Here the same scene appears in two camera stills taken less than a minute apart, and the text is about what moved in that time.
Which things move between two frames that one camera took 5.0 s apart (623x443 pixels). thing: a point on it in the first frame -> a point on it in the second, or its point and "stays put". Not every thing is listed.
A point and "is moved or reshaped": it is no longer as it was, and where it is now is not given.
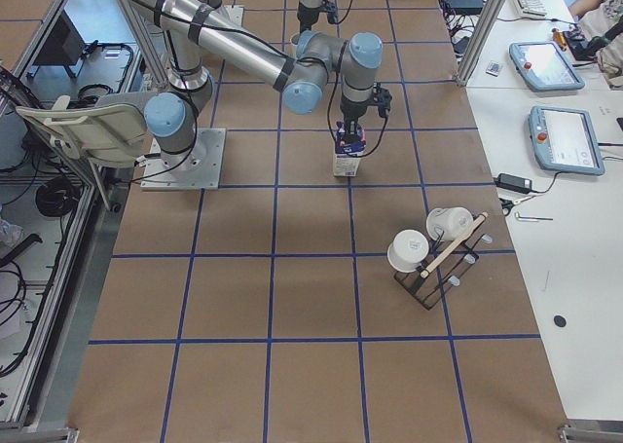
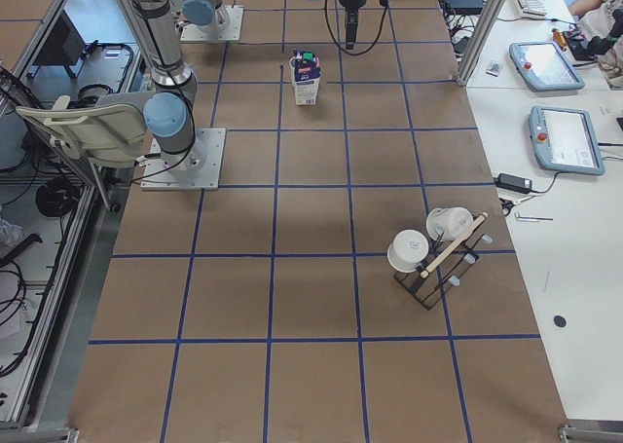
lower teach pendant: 565,142 stays put
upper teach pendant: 542,67 stays put
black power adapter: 514,183 stays put
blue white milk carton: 348,155 is moved or reshaped
